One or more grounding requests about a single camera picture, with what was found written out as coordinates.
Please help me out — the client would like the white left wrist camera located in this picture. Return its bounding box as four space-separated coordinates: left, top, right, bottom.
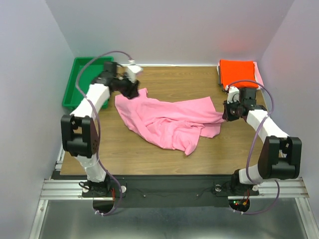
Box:
125 59 143 83

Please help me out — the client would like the green plastic tray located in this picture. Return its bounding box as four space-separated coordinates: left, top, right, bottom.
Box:
62 56 114 110

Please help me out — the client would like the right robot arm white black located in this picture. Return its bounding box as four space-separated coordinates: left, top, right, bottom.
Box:
222 86 302 194

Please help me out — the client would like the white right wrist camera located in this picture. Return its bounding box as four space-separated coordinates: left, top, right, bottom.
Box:
227 86 239 104

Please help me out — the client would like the folded light pink t shirt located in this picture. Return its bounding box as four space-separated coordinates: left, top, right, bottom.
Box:
253 61 264 86

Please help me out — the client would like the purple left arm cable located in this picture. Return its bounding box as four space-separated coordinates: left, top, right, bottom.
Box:
76 51 137 217

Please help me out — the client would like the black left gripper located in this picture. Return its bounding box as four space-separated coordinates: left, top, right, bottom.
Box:
114 71 141 100

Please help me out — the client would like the aluminium frame rail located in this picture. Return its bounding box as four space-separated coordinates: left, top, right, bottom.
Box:
40 179 309 201

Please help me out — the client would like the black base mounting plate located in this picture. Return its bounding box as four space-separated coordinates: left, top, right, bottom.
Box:
41 175 258 212

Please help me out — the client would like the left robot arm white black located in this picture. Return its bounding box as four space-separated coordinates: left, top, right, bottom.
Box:
61 60 143 197

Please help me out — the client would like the folded orange t shirt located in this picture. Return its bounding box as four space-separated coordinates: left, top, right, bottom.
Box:
219 59 256 90

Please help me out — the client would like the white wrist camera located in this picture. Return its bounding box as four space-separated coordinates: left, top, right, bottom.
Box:
125 59 143 83
227 86 239 104

